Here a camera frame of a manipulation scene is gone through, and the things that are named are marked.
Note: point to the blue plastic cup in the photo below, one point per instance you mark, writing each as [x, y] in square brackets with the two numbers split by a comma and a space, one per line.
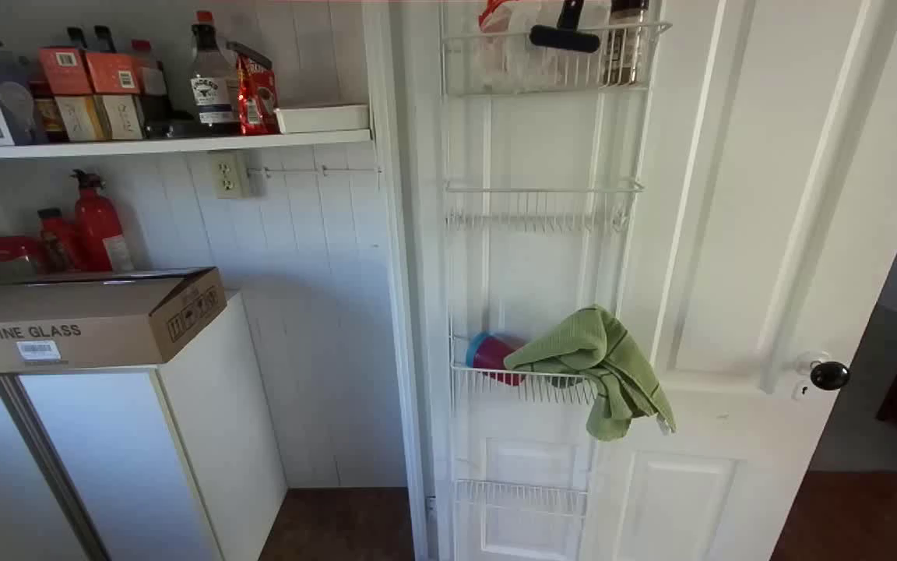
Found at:
[475, 347]

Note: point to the pink plastic cup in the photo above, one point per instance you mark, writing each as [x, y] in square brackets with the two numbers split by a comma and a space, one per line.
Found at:
[499, 351]

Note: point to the green towel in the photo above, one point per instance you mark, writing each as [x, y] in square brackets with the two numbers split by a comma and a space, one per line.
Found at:
[605, 358]

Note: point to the white flat tray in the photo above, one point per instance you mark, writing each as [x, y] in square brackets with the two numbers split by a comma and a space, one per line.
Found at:
[320, 120]

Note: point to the red snack bag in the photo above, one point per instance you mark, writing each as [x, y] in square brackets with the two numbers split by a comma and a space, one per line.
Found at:
[255, 95]

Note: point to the spice jar with black cap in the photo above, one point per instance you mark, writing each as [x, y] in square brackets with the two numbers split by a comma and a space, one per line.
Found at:
[624, 50]

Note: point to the clear liquor bottle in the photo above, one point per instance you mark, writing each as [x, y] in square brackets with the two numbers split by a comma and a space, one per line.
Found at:
[213, 88]

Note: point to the white panel door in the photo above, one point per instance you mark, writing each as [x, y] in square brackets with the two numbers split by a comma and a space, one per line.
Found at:
[762, 206]

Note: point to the dark bottle with red cap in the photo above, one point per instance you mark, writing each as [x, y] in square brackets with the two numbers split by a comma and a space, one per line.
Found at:
[153, 95]

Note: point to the red fire extinguisher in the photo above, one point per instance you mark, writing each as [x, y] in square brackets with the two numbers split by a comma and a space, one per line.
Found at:
[96, 229]

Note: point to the white cabinet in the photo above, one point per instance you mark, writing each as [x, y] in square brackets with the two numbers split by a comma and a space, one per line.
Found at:
[117, 456]

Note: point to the brown cardboard box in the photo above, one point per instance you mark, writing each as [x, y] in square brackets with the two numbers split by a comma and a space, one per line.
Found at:
[62, 327]

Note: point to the black door knob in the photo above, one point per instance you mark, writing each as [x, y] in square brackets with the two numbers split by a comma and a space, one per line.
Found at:
[828, 375]

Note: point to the small red can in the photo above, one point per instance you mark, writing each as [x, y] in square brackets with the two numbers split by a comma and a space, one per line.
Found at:
[57, 245]

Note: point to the red pot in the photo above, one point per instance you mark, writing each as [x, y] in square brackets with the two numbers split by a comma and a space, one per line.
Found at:
[9, 251]

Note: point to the white wall outlet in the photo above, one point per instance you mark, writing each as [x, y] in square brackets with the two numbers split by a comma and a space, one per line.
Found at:
[230, 176]

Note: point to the white wall shelf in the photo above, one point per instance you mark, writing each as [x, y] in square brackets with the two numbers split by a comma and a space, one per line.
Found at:
[155, 145]

